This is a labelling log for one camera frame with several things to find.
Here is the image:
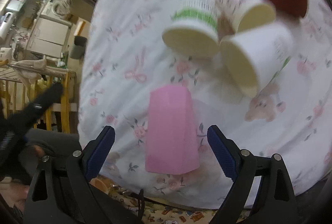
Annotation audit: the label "yellow wooden rack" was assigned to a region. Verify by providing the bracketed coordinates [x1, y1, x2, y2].
[1, 61, 76, 135]

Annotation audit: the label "grey waste bin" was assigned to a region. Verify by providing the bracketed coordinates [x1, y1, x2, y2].
[70, 36, 87, 60]

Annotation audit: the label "white paper cup green leaves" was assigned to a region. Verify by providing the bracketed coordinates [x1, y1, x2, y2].
[220, 22, 295, 98]

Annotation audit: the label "pink floral paper cup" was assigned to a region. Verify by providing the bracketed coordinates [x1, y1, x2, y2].
[216, 0, 276, 33]

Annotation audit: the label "black cable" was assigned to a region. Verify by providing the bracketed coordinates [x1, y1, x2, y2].
[135, 188, 145, 224]

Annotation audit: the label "floral white bed sheet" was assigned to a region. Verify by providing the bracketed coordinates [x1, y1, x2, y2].
[78, 0, 331, 209]

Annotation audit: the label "green-banded white paper cup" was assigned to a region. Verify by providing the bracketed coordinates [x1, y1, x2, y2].
[162, 0, 219, 58]

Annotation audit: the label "white washing machine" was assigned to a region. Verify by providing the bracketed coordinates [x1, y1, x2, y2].
[40, 0, 66, 20]

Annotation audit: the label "white kitchen cabinet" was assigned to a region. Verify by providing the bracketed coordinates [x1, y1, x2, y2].
[26, 18, 70, 58]

